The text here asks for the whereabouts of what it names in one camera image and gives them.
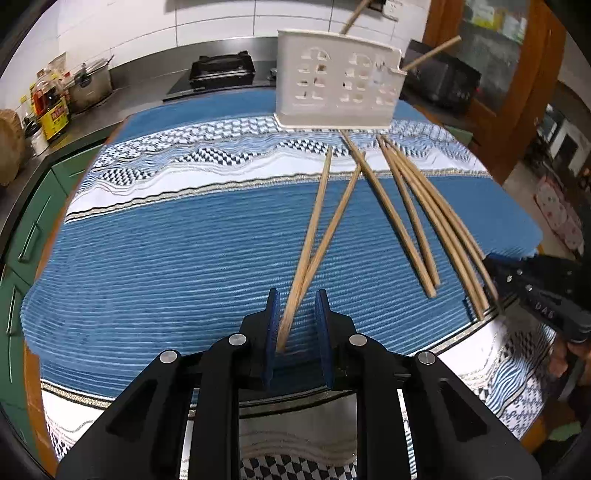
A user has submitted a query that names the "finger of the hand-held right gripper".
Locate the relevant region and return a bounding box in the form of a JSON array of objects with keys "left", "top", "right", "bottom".
[{"left": 484, "top": 253, "right": 536, "bottom": 305}]

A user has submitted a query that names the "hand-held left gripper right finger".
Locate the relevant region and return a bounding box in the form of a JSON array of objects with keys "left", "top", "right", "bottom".
[{"left": 315, "top": 289, "right": 541, "bottom": 480}]

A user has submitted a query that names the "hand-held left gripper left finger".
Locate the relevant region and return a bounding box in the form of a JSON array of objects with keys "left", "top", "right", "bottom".
[{"left": 55, "top": 288, "right": 282, "bottom": 480}]

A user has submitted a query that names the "wooden chopstick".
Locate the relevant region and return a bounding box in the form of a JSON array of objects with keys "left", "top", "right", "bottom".
[
  {"left": 388, "top": 141, "right": 501, "bottom": 306},
  {"left": 404, "top": 36, "right": 462, "bottom": 72},
  {"left": 341, "top": 0, "right": 372, "bottom": 35},
  {"left": 276, "top": 146, "right": 334, "bottom": 352},
  {"left": 376, "top": 135, "right": 441, "bottom": 286},
  {"left": 380, "top": 137, "right": 485, "bottom": 320},
  {"left": 342, "top": 132, "right": 437, "bottom": 298},
  {"left": 277, "top": 151, "right": 366, "bottom": 354},
  {"left": 384, "top": 139, "right": 491, "bottom": 312}
]

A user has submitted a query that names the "white plastic utensil holder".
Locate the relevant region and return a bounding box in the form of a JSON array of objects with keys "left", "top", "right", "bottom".
[{"left": 274, "top": 28, "right": 407, "bottom": 131}]

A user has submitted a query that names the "person's right hand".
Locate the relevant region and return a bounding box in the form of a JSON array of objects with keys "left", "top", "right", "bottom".
[{"left": 549, "top": 340, "right": 577, "bottom": 403}]

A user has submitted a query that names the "patterned floor rug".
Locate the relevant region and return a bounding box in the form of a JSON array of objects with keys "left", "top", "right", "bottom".
[{"left": 534, "top": 178, "right": 586, "bottom": 257}]

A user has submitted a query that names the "blue patterned tablecloth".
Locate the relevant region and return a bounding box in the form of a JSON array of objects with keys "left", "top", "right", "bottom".
[{"left": 21, "top": 88, "right": 561, "bottom": 480}]

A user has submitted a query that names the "black countertop appliance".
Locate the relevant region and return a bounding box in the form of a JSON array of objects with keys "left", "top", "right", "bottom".
[{"left": 401, "top": 39, "right": 482, "bottom": 115}]

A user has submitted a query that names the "green kitchen base cabinet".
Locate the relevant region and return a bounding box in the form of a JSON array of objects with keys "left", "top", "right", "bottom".
[{"left": 0, "top": 143, "right": 107, "bottom": 462}]

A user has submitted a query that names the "black gas stove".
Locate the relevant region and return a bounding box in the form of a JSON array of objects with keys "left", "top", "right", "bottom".
[{"left": 163, "top": 51, "right": 280, "bottom": 101}]

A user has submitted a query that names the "steel kitchen countertop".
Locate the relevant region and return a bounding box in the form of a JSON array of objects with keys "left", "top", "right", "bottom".
[{"left": 0, "top": 58, "right": 282, "bottom": 217}]

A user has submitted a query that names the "steel cooking pot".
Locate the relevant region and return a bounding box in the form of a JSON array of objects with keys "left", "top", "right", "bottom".
[{"left": 68, "top": 56, "right": 115, "bottom": 114}]

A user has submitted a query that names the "yellow label sauce bottle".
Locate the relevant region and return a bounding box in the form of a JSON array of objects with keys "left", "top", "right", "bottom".
[{"left": 31, "top": 76, "right": 71, "bottom": 141}]

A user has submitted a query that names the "round wooden cutting board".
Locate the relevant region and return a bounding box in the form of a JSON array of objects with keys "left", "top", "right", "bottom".
[{"left": 0, "top": 108, "right": 27, "bottom": 186}]

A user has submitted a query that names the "cluster of condiment bottles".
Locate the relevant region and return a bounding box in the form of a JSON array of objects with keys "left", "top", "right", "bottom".
[{"left": 28, "top": 51, "right": 75, "bottom": 93}]

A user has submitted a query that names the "wooden door frame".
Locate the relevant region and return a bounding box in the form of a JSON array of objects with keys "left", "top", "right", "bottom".
[{"left": 424, "top": 0, "right": 566, "bottom": 183}]

